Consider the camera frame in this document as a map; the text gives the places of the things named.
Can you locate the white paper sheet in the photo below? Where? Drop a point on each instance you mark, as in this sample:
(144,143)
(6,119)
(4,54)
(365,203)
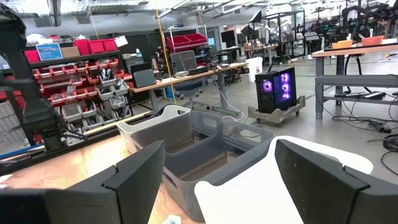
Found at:
(121,41)

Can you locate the orange tray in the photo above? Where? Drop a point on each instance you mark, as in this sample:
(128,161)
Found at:
(342,44)

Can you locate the parts bin shelving rack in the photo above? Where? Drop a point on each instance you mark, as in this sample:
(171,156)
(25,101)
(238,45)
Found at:
(77,90)

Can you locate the dark grey plastic bin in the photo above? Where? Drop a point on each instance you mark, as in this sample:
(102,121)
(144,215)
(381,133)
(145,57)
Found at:
(186,202)
(195,124)

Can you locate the grey panel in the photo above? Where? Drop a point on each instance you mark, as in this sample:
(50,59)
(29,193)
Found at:
(144,78)

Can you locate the black robot rig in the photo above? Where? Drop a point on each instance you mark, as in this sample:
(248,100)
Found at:
(354,18)

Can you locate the grey dolly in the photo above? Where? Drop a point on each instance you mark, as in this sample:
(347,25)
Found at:
(276,116)

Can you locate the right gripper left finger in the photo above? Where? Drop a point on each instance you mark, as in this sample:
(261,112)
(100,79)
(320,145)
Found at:
(93,205)

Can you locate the white trash can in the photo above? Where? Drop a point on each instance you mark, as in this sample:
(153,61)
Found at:
(254,70)

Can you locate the grey workbench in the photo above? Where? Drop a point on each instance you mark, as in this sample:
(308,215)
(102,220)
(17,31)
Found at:
(357,80)

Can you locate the wooden desk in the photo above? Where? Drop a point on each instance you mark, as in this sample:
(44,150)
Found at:
(146,87)

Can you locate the white packet black print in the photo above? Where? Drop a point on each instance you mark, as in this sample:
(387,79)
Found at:
(171,219)
(4,182)

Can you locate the white plastic bin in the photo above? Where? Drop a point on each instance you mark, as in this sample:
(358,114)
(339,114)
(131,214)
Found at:
(248,193)

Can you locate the black monitor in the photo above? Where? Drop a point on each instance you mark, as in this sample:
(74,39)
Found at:
(228,39)

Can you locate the cardboard box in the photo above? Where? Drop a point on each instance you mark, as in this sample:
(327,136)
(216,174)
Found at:
(70,52)

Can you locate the computer tower purple lights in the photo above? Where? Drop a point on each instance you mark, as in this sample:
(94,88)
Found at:
(275,90)

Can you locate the salmon tray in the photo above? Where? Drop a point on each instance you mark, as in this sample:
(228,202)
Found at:
(373,40)

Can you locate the black power strip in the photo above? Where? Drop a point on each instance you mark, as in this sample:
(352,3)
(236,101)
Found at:
(380,126)

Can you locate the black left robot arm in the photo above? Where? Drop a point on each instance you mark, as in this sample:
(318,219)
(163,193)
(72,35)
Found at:
(34,109)

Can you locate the grey office chair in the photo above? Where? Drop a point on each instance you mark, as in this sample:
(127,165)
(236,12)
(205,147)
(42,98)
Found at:
(183,60)

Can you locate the blue sign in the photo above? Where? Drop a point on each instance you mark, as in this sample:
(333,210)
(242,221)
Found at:
(49,52)

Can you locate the translucent light grey bin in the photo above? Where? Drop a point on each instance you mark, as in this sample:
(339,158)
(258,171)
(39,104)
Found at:
(149,133)

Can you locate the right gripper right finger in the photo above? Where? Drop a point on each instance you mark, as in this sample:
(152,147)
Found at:
(326,193)

